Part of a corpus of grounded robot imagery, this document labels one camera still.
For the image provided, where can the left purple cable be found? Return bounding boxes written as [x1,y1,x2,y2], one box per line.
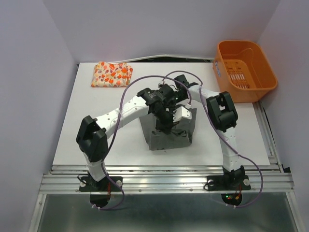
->
[91,75,194,210]

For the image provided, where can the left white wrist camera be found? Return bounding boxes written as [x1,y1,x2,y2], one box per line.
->
[173,106,192,123]

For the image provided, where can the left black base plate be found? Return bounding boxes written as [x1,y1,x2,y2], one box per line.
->
[77,175,120,192]

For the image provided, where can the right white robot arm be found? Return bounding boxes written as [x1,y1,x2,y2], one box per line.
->
[174,75,251,191]

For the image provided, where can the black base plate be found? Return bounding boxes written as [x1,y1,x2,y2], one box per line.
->
[203,175,251,191]
[77,175,120,192]

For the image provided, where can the floral orange skirt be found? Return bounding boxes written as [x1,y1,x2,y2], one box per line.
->
[91,61,133,87]

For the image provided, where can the aluminium rail frame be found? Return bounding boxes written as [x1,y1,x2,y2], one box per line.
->
[29,102,306,232]

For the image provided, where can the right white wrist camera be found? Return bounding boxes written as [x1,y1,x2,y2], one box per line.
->
[158,80,165,88]

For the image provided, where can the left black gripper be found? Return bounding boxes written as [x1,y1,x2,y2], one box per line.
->
[152,107,180,135]

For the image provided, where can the orange plastic basket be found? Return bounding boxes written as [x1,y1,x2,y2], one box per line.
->
[213,40,278,103]

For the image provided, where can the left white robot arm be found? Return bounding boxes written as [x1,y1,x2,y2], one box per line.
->
[76,84,181,190]

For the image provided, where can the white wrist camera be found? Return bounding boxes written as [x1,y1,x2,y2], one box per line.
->
[158,80,165,88]
[173,106,192,123]

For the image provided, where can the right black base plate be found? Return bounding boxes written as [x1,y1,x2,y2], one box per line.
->
[203,175,251,191]

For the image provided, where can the grey skirt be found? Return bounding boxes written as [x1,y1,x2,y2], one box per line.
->
[140,108,197,151]

